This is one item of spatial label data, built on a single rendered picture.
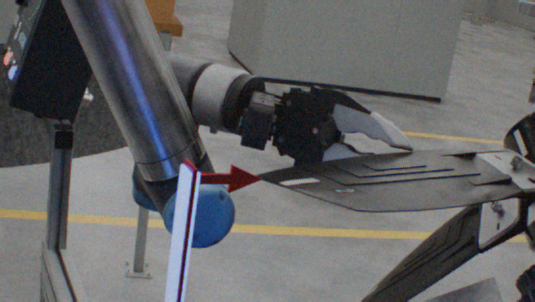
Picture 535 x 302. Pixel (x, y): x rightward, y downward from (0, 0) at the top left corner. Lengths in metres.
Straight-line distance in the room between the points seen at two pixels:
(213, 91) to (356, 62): 6.21
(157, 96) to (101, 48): 0.07
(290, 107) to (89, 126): 1.76
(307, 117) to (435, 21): 6.52
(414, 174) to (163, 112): 0.25
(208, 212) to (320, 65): 6.18
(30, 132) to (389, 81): 5.23
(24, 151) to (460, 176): 1.85
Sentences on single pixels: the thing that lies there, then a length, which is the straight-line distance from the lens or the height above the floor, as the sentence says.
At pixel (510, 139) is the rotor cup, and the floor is 1.21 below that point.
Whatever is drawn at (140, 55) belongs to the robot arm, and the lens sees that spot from 0.71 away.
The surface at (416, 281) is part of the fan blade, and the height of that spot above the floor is 1.01.
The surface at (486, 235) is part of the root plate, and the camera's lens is 0.86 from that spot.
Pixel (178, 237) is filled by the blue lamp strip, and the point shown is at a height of 1.13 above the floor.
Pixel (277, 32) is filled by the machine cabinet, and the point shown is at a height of 0.49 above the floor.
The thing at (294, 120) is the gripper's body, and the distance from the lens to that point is 0.79.
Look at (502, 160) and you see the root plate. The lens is 0.79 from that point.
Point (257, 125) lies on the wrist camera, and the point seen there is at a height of 1.19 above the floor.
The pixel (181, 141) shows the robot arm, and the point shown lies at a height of 1.16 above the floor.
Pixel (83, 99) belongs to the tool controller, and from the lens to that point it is 1.18.
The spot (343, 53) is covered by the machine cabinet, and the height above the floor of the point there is 0.37.
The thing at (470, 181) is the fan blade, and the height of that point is 1.19.
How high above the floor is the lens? 1.38
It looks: 17 degrees down
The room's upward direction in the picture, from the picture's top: 9 degrees clockwise
